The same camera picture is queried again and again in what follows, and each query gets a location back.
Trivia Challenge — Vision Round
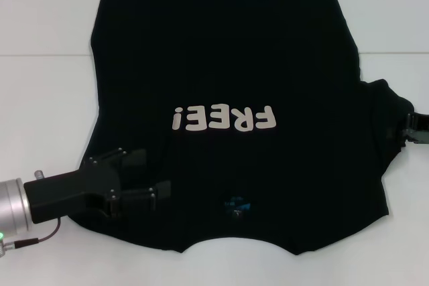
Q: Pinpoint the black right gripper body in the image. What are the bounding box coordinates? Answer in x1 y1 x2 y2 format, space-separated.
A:
415 111 429 147

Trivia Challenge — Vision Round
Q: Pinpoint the black shirt with FREE print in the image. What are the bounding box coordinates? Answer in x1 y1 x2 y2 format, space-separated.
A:
68 0 418 257

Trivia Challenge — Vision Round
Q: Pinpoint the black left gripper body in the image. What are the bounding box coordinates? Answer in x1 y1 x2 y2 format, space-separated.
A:
23 157 124 226

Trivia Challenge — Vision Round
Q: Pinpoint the thin left arm cable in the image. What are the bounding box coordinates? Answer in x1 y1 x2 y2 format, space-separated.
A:
12 218 64 249

